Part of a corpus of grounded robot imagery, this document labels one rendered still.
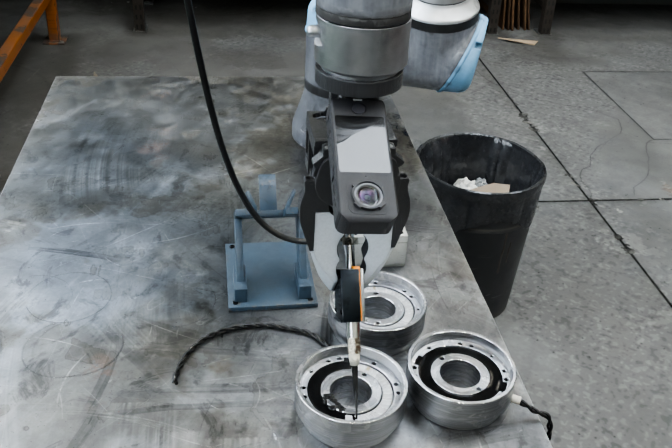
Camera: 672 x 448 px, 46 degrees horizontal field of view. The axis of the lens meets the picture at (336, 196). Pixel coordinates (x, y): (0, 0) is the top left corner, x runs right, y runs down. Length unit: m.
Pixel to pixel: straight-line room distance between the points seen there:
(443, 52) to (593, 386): 1.19
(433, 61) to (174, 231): 0.43
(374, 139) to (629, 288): 1.93
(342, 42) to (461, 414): 0.36
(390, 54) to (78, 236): 0.56
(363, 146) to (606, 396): 1.56
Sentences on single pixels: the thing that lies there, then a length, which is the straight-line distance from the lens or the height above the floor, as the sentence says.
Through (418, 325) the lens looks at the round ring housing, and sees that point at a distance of 0.85.
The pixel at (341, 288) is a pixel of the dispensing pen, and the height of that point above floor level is 0.94.
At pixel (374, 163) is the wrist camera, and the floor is 1.08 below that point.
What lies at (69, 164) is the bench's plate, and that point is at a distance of 1.22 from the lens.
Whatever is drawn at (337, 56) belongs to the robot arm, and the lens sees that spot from 0.61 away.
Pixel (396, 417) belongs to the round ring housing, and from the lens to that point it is 0.75.
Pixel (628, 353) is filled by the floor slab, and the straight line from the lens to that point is 2.26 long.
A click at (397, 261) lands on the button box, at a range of 0.98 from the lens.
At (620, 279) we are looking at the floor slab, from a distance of 2.53.
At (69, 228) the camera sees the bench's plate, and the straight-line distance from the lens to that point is 1.07.
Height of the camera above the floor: 1.36
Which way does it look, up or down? 30 degrees down
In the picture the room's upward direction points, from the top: 3 degrees clockwise
